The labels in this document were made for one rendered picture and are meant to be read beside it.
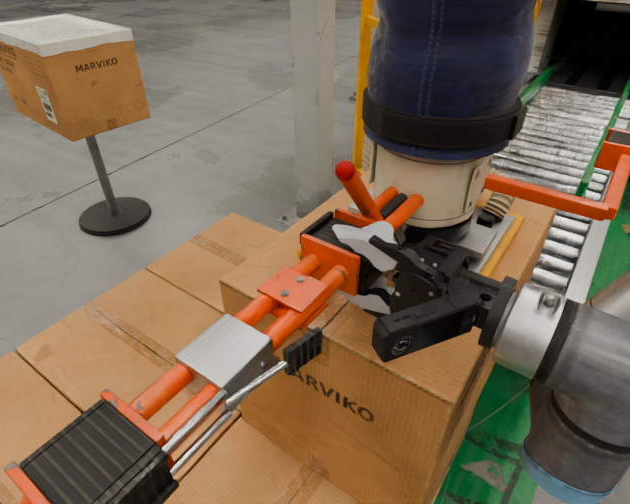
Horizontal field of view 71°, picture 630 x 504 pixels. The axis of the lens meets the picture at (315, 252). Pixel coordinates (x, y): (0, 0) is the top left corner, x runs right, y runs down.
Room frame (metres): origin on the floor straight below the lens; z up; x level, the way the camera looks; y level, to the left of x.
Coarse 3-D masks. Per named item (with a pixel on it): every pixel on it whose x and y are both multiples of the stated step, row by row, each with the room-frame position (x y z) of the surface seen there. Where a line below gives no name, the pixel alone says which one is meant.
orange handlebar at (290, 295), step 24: (624, 168) 0.66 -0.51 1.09; (384, 192) 0.58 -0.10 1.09; (504, 192) 0.61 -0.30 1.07; (528, 192) 0.59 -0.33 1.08; (552, 192) 0.58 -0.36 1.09; (408, 216) 0.53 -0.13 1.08; (600, 216) 0.53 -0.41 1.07; (312, 264) 0.41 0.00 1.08; (264, 288) 0.36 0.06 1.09; (288, 288) 0.36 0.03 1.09; (312, 288) 0.36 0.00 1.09; (336, 288) 0.38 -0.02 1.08; (240, 312) 0.33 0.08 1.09; (264, 312) 0.34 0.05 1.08; (288, 312) 0.33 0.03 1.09; (312, 312) 0.34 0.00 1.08; (288, 336) 0.30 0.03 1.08; (168, 384) 0.24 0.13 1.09; (144, 408) 0.21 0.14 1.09; (192, 408) 0.21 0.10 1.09; (216, 408) 0.22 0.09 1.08; (168, 432) 0.19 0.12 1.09; (192, 432) 0.20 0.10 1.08
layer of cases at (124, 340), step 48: (192, 240) 1.21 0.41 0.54; (240, 240) 1.21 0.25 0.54; (144, 288) 0.97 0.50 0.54; (192, 288) 0.97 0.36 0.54; (48, 336) 0.78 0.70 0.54; (96, 336) 0.78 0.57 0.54; (144, 336) 0.78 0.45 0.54; (192, 336) 0.78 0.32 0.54; (0, 384) 0.63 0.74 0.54; (48, 384) 0.63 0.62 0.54; (96, 384) 0.63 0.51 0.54; (144, 384) 0.63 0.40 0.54; (0, 432) 0.51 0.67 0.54; (48, 432) 0.51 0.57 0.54; (240, 432) 0.51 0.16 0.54; (0, 480) 0.41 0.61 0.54; (192, 480) 0.41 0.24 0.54; (240, 480) 0.41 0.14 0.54; (288, 480) 0.41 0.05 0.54
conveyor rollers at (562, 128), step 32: (544, 96) 2.72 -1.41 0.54; (576, 96) 2.71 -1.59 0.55; (608, 96) 2.70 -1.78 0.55; (544, 128) 2.21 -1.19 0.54; (576, 128) 2.21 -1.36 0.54; (512, 160) 1.86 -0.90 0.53; (544, 160) 1.86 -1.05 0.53; (576, 160) 1.81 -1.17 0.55; (576, 224) 1.30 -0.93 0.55; (544, 256) 1.12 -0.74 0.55; (576, 256) 1.14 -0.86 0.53
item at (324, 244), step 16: (336, 208) 0.50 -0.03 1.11; (320, 224) 0.48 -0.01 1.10; (336, 224) 0.48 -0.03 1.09; (352, 224) 0.48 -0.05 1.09; (368, 224) 0.47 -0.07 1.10; (304, 240) 0.44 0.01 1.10; (320, 240) 0.43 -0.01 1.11; (336, 240) 0.45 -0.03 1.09; (304, 256) 0.44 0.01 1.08; (320, 256) 0.42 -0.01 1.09; (336, 256) 0.41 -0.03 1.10; (352, 256) 0.40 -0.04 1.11; (320, 272) 0.42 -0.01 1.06; (352, 272) 0.40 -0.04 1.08; (368, 272) 0.41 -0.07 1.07; (352, 288) 0.39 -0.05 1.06; (368, 288) 0.40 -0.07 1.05
